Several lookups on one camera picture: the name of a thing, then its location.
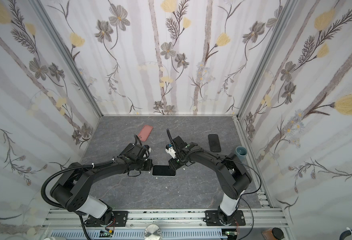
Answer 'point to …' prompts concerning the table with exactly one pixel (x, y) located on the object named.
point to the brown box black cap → (274, 233)
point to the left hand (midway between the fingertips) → (151, 161)
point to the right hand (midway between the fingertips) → (169, 161)
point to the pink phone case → (145, 132)
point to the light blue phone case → (165, 170)
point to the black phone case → (214, 142)
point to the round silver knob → (152, 232)
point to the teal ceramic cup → (242, 153)
